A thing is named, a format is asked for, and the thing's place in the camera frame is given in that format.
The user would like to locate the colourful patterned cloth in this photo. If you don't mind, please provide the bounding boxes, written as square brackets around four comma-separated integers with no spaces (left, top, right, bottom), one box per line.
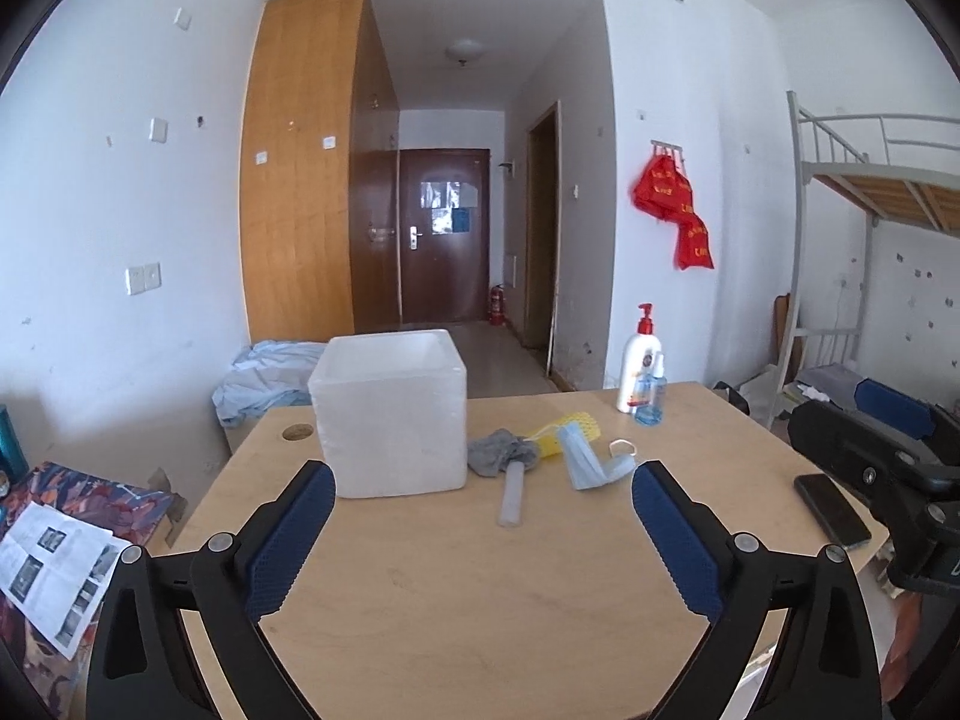
[2,461,181,718]

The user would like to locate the wooden board leaning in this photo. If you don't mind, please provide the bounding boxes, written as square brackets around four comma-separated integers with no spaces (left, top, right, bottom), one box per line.
[773,294,804,383]

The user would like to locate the white pump lotion bottle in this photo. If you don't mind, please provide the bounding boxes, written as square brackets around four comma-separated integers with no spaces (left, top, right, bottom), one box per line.
[617,302,662,413]

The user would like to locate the double wall socket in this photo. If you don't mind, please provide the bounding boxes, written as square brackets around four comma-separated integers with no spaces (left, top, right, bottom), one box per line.
[124,262,163,296]

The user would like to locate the blue single face mask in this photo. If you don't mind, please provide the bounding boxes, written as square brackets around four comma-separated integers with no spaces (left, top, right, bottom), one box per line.
[601,439,638,486]

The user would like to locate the white styrofoam box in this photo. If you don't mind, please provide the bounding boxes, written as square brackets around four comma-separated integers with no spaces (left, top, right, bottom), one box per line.
[308,330,467,499]

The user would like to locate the printed paper sheet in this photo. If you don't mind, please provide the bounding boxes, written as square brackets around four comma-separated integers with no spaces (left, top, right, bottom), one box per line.
[2,502,128,660]

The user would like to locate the metal bunk bed frame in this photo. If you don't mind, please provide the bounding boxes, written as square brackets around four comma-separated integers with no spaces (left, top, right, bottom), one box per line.
[776,94,958,406]

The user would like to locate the red fire extinguisher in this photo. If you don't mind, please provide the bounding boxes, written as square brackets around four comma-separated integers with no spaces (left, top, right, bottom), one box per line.
[488,284,505,327]

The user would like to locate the red hanging banners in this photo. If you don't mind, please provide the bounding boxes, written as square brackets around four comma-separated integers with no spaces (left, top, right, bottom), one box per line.
[630,143,715,270]

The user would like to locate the blue spray bottle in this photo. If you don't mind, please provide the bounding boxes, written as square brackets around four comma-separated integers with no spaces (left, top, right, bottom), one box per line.
[633,351,667,426]

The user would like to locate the black smartphone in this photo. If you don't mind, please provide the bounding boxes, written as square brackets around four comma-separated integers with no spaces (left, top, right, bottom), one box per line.
[794,473,872,550]

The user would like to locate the grey sock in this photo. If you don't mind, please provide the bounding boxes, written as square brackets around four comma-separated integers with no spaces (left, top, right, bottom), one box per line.
[467,429,540,478]

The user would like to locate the white foam tube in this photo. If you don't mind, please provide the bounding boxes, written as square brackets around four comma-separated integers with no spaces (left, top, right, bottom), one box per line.
[498,461,526,528]

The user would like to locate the yellow foam fruit net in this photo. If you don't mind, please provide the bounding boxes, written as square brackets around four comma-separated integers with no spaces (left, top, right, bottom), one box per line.
[524,411,601,460]

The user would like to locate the wooden wardrobe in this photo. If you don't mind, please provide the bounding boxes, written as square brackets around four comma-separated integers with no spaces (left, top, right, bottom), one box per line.
[239,0,400,341]

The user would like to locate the light blue bedsheet pile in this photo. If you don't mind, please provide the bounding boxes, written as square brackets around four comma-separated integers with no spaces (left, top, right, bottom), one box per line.
[212,340,325,429]

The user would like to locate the blue face mask stack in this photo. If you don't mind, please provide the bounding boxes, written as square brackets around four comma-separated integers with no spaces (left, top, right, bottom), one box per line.
[560,427,602,491]

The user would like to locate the dark brown entry door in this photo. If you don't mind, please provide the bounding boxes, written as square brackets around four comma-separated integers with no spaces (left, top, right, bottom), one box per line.
[398,148,490,325]

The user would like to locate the ceiling lamp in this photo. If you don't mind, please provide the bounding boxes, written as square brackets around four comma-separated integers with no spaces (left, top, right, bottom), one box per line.
[444,37,487,67]

